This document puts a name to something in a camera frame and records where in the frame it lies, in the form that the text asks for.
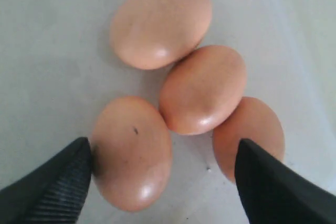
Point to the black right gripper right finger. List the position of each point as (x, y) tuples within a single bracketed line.
[(270, 192)]

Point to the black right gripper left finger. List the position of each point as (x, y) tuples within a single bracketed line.
[(55, 192)]

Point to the brown egg back right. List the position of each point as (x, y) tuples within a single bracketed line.
[(252, 119)]

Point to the brown egg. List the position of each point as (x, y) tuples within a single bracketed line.
[(252, 119), (202, 90), (150, 34)]

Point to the brown egg second row right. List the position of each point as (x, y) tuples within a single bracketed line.
[(132, 153)]

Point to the brown egg back middle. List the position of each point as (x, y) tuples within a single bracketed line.
[(202, 90)]

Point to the clear plastic tray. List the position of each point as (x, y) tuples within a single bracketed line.
[(58, 72)]

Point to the brown egg back left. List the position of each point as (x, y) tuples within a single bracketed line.
[(150, 34)]

